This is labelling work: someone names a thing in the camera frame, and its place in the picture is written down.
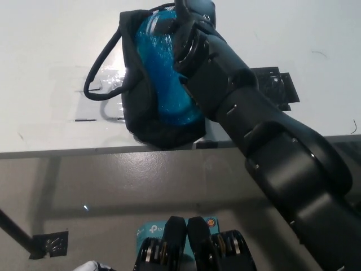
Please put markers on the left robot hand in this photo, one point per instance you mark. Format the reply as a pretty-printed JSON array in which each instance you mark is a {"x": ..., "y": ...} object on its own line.
[{"x": 105, "y": 266}]

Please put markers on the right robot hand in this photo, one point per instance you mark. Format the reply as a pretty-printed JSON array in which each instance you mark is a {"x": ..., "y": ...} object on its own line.
[{"x": 200, "y": 11}]

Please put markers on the blue plate stack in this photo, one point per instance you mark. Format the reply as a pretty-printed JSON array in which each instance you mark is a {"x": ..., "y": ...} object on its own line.
[{"x": 163, "y": 84}]

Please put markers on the black fabric handbag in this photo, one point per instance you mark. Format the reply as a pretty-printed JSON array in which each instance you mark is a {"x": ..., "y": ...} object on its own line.
[{"x": 141, "y": 124}]

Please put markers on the black floor tape patch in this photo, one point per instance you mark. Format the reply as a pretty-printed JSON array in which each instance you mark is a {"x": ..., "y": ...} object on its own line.
[{"x": 50, "y": 244}]

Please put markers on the teal tp-link box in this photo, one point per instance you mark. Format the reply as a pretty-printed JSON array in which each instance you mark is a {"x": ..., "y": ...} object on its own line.
[{"x": 149, "y": 227}]

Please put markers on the black table leg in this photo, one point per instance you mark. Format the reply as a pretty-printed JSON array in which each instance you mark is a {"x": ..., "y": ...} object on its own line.
[{"x": 14, "y": 228}]

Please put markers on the large black tape patch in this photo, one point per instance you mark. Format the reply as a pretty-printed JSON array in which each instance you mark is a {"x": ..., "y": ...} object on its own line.
[{"x": 277, "y": 84}]

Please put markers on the clear tape sheet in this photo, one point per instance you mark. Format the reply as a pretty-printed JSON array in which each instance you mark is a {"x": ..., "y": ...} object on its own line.
[{"x": 110, "y": 82}]

